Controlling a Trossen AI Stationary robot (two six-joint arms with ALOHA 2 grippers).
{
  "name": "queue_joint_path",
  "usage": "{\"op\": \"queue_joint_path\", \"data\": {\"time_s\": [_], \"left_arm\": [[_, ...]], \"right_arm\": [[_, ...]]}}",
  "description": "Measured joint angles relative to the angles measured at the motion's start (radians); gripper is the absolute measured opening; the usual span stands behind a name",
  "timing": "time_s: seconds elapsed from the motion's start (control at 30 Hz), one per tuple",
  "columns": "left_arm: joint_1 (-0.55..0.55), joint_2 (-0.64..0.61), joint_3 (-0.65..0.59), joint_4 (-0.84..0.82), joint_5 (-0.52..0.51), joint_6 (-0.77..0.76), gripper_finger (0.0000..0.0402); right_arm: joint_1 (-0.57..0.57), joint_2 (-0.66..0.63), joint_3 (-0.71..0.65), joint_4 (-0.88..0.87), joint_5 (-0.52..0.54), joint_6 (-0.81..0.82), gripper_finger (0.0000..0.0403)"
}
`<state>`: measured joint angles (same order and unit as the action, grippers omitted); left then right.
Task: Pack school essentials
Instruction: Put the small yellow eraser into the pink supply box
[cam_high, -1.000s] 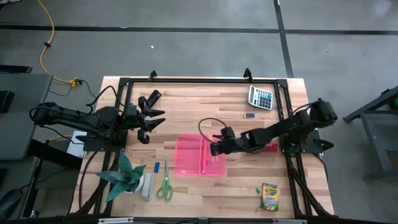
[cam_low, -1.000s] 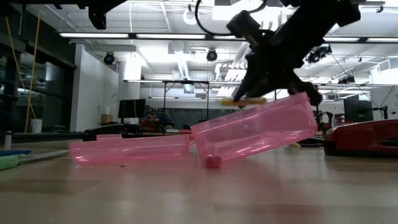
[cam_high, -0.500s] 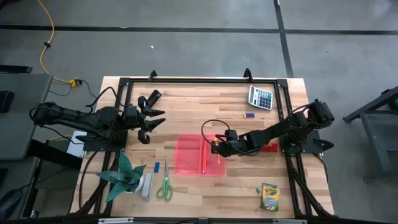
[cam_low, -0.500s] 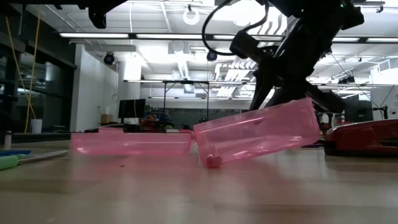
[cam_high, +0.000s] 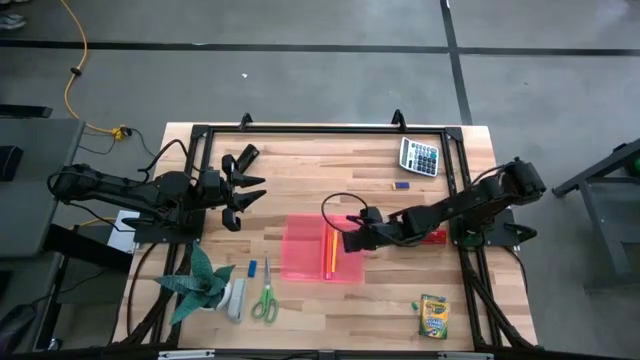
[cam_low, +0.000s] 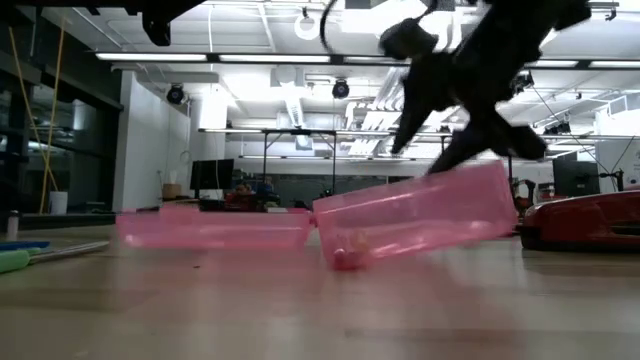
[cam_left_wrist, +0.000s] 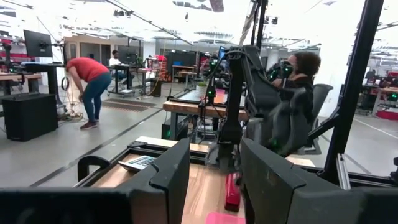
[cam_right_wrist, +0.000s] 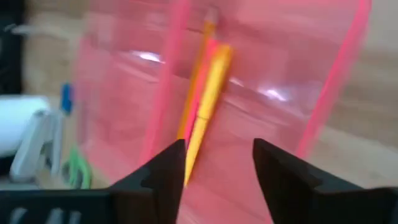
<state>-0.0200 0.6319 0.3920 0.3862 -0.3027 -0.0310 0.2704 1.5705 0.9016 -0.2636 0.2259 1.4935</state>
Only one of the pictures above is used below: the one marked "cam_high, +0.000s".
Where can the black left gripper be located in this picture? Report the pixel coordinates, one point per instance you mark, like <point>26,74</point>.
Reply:
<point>227,192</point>

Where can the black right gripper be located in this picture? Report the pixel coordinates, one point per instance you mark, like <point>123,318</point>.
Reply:
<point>385,232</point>

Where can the yellow marker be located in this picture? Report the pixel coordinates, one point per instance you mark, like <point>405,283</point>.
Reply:
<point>334,247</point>

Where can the red pencil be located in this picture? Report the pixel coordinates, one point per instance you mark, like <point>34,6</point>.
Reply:
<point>328,260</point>

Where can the pink translucent plastic box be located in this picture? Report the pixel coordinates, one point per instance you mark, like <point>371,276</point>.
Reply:
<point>302,250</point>

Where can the blue and yellow eraser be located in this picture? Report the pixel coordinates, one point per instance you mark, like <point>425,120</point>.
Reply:
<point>401,185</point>

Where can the small blue eraser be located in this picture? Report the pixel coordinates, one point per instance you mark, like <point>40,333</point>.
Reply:
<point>252,268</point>

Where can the yellow green crayon box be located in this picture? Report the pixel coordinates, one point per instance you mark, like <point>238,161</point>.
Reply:
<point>434,317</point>

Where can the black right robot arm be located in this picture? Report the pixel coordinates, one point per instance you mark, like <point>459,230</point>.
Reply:
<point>475,200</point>

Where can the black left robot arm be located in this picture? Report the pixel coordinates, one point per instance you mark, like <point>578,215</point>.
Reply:
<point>125,190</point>

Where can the red marker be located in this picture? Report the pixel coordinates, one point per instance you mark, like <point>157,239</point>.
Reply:
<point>437,237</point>

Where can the green plant in white pot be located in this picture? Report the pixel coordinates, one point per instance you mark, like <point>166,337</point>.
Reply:
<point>200,285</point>

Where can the white desk calculator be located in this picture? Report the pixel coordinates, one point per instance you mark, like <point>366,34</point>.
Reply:
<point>419,156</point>

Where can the white stapler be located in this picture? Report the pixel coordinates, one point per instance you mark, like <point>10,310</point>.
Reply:
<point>237,300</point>

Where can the white paper sheet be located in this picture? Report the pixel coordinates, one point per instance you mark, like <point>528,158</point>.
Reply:
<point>122,235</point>

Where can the grey side table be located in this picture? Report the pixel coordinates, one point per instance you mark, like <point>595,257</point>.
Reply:
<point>30,215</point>

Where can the black box device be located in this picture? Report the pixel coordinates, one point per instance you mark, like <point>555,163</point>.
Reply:
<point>10,162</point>

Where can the grey metal stand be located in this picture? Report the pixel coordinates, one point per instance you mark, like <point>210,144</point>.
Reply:
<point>602,225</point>

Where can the person's shoe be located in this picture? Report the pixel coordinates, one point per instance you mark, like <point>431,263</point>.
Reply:
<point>10,21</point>

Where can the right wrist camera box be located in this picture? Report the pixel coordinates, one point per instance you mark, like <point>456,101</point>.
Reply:
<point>371,216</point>

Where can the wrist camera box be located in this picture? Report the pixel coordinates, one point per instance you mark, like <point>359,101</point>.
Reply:
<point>371,216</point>
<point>211,178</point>

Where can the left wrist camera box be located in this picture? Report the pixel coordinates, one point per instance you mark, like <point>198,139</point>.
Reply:
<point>211,178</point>

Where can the black aluminium table frame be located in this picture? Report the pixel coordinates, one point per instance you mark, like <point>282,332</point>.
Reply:
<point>325,129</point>

